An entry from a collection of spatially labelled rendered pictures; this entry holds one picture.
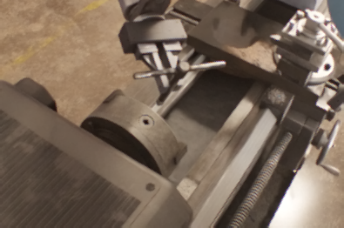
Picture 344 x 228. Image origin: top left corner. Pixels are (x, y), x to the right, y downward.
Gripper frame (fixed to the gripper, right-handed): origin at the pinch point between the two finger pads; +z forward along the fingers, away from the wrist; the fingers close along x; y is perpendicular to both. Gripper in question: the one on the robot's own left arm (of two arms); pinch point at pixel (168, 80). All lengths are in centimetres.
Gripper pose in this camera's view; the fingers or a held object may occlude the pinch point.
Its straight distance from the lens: 85.7
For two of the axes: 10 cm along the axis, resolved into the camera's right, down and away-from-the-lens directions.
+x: -8.7, 1.1, -4.7
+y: -3.7, 4.7, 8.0
